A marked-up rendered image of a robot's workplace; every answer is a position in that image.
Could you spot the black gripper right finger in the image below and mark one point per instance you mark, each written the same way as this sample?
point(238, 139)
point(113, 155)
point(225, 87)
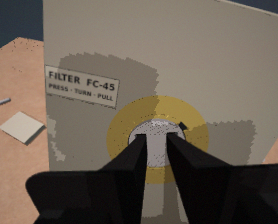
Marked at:
point(209, 187)

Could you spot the white cylinder with two slots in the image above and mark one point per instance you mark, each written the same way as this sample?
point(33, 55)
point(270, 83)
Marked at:
point(156, 131)

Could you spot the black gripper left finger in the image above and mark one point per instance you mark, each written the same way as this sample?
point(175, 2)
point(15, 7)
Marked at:
point(117, 188)

